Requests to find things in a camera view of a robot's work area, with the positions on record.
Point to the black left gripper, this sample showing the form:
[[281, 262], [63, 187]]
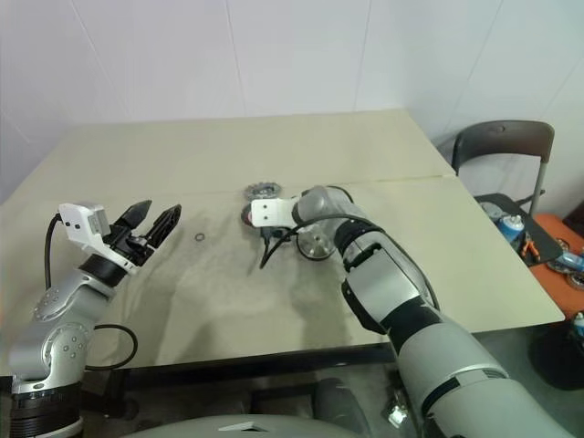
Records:
[[130, 246]]

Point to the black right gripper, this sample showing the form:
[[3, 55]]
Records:
[[270, 232]]

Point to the grey tape roll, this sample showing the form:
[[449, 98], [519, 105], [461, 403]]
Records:
[[246, 215]]

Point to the grey spoked rotor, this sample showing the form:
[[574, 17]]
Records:
[[262, 189]]

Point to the round grey motor lid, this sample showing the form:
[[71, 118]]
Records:
[[315, 244]]

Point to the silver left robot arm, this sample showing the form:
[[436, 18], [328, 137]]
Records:
[[59, 310]]

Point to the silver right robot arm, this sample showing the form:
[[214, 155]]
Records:
[[388, 283]]

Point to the silver spoked wheel part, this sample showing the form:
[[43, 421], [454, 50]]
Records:
[[493, 210]]

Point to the grey robot torso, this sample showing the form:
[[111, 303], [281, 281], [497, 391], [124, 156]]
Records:
[[205, 429]]

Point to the small shiny metal object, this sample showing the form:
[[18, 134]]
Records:
[[398, 413]]

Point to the blue spray can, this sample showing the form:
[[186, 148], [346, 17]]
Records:
[[511, 226]]

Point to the dark folding chair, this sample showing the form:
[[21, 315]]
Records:
[[502, 137]]

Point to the orange side surface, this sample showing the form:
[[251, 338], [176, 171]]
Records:
[[547, 283]]

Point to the black round base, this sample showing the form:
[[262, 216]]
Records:
[[556, 360]]

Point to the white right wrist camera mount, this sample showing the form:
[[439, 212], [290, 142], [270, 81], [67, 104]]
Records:
[[269, 211]]

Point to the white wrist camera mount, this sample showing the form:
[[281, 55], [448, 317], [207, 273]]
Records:
[[269, 211], [80, 223]]

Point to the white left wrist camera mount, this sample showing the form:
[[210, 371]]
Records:
[[80, 223]]

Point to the black table frame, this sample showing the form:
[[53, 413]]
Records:
[[228, 365]]

